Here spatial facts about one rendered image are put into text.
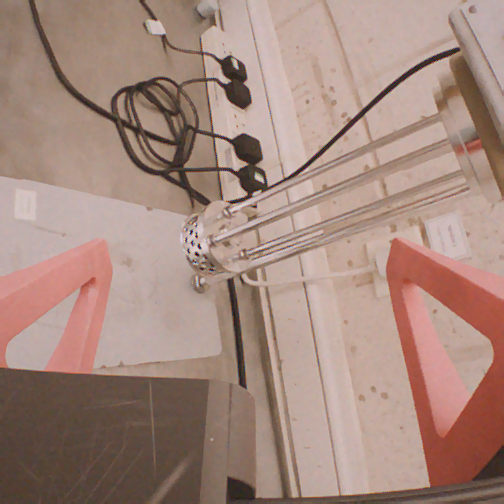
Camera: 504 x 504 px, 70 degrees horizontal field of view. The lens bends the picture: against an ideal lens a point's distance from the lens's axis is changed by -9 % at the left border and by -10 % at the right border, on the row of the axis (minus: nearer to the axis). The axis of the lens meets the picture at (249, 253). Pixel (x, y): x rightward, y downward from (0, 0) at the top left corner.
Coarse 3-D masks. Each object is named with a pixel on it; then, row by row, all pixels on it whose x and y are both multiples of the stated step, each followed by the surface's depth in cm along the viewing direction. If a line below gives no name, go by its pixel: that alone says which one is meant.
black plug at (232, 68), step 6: (222, 60) 68; (228, 60) 68; (234, 60) 69; (222, 66) 68; (228, 66) 68; (234, 66) 68; (240, 66) 70; (228, 72) 68; (234, 72) 68; (240, 72) 70; (246, 72) 71; (228, 78) 70; (234, 78) 70; (240, 78) 70; (246, 78) 71
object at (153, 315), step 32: (0, 192) 36; (32, 192) 39; (64, 192) 42; (0, 224) 35; (32, 224) 38; (64, 224) 41; (96, 224) 44; (128, 224) 48; (160, 224) 52; (0, 256) 34; (32, 256) 37; (128, 256) 46; (160, 256) 50; (128, 288) 45; (160, 288) 49; (64, 320) 38; (128, 320) 44; (160, 320) 47; (192, 320) 51; (32, 352) 34; (96, 352) 40; (128, 352) 43; (160, 352) 46; (192, 352) 50
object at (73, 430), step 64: (64, 256) 10; (0, 320) 7; (0, 384) 5; (64, 384) 5; (128, 384) 5; (192, 384) 5; (0, 448) 4; (64, 448) 4; (128, 448) 4; (192, 448) 4
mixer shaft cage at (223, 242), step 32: (416, 128) 26; (352, 160) 29; (416, 160) 23; (320, 192) 27; (416, 192) 27; (192, 224) 35; (224, 224) 35; (256, 224) 31; (320, 224) 32; (192, 256) 35; (224, 256) 34
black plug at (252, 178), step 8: (240, 168) 64; (248, 168) 62; (256, 168) 64; (240, 176) 62; (248, 176) 62; (256, 176) 63; (264, 176) 65; (248, 184) 62; (256, 184) 63; (264, 184) 65
